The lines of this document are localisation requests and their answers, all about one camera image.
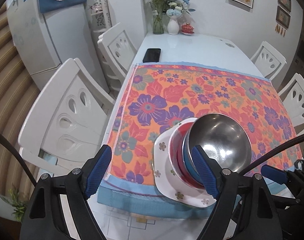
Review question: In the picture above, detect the blue steel bowl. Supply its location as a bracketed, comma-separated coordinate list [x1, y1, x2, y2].
[183, 113, 252, 183]

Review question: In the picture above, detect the white octagonal floral plate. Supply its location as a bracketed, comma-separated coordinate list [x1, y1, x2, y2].
[153, 118, 216, 209]

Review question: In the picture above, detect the red steel bowl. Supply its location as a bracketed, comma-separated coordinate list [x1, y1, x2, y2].
[171, 122, 204, 190]

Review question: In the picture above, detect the pink steel bowl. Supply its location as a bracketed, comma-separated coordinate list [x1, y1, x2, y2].
[169, 123, 192, 186]

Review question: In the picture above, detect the green potted plant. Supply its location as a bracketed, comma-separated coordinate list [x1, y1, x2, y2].
[1, 187, 28, 223]

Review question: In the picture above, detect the white chair near right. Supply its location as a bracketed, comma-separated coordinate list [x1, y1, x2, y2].
[278, 73, 304, 127]

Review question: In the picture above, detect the white chair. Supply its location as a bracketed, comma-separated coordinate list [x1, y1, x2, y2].
[18, 58, 115, 176]
[251, 41, 286, 81]
[97, 23, 137, 98]
[278, 73, 304, 127]

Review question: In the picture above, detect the white chair near left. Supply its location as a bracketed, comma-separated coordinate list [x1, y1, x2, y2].
[18, 58, 115, 176]

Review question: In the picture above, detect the white chair far right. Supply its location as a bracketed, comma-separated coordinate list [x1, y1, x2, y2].
[251, 41, 286, 81]

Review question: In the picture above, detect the floral orange table cloth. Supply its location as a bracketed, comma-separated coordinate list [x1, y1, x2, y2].
[95, 62, 296, 219]

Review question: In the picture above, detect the black smartphone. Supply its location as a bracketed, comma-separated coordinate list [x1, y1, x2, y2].
[142, 48, 161, 63]

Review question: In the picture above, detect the small framed picture upper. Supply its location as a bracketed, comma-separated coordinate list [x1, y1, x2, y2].
[278, 0, 291, 12]

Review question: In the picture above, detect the white refrigerator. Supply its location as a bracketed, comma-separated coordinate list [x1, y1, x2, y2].
[6, 0, 109, 92]

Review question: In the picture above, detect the white ribbed vase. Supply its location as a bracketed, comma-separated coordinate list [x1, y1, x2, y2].
[167, 16, 179, 35]

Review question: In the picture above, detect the white chair far left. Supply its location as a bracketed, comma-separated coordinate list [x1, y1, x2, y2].
[97, 23, 137, 98]

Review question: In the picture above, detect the white carved shelf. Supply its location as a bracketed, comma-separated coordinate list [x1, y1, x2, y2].
[90, 0, 112, 34]

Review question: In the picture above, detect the black left cable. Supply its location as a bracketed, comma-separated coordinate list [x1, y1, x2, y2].
[0, 127, 38, 188]

